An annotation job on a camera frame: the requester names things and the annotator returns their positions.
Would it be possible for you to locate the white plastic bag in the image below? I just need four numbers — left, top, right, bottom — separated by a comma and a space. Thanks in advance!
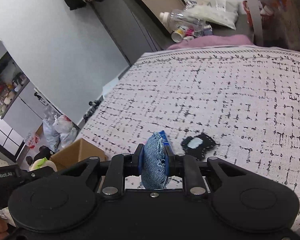
53, 115, 77, 148

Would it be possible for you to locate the black stitched soft toy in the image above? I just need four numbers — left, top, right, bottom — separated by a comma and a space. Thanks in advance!
181, 133, 216, 161

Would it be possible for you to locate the white paper cup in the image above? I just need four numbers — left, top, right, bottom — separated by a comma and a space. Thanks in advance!
171, 28, 186, 43

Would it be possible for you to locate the kitchen shelf with items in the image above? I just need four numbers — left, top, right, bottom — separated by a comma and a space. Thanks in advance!
0, 52, 30, 118

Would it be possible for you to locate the brown cardboard box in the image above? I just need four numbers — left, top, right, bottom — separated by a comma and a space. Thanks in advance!
50, 138, 108, 171

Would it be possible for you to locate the red white snack bag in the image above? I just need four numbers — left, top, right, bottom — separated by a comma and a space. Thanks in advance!
24, 131, 40, 149

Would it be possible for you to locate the blue denim soft toy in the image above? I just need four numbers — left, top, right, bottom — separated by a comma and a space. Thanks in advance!
141, 132, 167, 190

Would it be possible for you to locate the black polka dot cushion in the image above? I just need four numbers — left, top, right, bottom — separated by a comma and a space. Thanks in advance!
25, 146, 54, 166

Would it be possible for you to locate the clear plastic bottle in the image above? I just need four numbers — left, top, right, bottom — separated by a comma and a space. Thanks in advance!
159, 9, 206, 32

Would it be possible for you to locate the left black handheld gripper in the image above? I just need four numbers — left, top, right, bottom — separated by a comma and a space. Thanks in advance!
0, 165, 54, 210

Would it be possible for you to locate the grey blue plastic bag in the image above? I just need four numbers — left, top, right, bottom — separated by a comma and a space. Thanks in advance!
43, 119, 60, 152

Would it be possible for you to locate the blue tissue pack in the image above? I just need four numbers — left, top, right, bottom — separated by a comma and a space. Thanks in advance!
158, 130, 170, 146

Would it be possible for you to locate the white black patterned blanket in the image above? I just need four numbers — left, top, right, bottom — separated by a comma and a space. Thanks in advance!
76, 45, 300, 238

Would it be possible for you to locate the orange green soft toy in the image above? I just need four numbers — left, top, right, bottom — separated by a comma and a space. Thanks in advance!
29, 158, 57, 172

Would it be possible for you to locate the pink bed sheet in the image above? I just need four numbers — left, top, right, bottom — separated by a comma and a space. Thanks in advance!
167, 34, 253, 50

